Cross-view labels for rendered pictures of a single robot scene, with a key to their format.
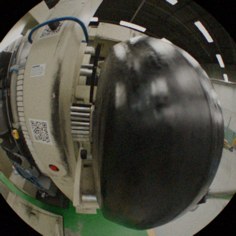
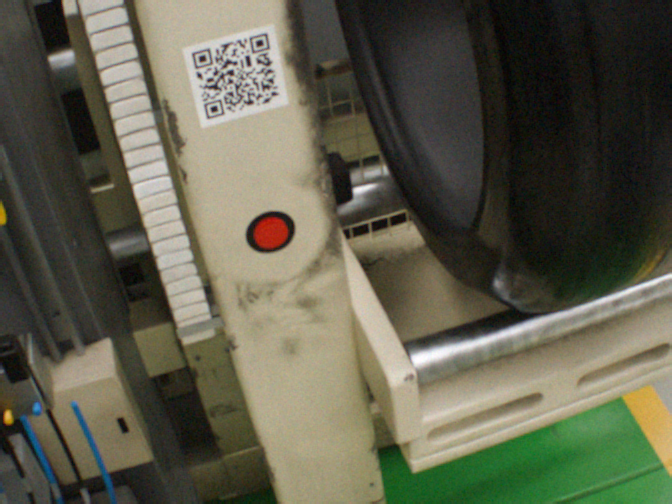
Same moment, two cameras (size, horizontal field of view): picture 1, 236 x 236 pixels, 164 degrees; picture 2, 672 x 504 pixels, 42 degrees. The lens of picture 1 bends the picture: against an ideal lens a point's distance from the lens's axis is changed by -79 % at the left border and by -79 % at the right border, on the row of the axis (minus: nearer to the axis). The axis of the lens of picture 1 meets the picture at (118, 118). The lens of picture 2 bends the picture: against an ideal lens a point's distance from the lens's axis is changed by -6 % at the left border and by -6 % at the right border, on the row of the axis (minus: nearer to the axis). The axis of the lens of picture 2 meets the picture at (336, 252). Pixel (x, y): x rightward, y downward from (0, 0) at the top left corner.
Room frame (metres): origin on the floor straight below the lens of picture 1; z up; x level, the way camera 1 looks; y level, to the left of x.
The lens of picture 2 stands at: (-0.53, 0.08, 1.55)
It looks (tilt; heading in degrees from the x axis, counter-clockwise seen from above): 38 degrees down; 6
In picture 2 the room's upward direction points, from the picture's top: 10 degrees counter-clockwise
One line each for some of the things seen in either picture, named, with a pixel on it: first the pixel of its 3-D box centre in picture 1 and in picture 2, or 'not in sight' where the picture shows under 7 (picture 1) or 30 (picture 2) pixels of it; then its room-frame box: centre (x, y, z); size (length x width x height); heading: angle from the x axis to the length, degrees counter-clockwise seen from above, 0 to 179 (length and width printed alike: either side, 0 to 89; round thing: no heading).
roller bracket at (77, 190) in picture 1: (79, 174); (347, 286); (0.23, 0.15, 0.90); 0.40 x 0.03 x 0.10; 17
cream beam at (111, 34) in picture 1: (136, 48); not in sight; (0.60, -0.05, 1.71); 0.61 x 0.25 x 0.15; 107
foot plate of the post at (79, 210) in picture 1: (85, 204); not in sight; (0.18, 0.22, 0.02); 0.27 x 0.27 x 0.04; 17
